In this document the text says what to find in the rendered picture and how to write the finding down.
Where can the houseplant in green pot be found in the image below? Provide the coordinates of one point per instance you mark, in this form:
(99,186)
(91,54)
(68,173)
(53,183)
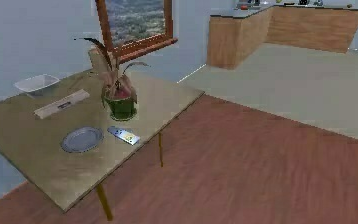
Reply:
(121,106)

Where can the grey round plate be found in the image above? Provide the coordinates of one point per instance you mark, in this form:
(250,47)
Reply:
(82,139)

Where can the silver remote control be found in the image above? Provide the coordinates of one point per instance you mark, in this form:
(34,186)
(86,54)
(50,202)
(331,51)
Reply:
(124,135)

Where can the wooden framed window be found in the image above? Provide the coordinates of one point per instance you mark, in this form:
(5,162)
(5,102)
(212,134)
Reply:
(137,23)

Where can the wooden kitchen counter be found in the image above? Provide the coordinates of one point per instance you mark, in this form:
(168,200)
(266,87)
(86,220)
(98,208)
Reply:
(253,36)

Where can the beige long flat box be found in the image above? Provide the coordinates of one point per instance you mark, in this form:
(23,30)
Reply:
(61,104)

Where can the red small item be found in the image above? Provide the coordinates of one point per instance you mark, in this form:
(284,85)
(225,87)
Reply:
(244,7)

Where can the olive wooden table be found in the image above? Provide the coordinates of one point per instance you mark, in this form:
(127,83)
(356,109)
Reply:
(37,160)

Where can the black small appliance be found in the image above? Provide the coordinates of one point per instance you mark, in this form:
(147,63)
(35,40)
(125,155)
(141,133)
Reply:
(303,2)

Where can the green small fruit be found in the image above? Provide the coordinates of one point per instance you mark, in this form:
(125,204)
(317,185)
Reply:
(349,5)

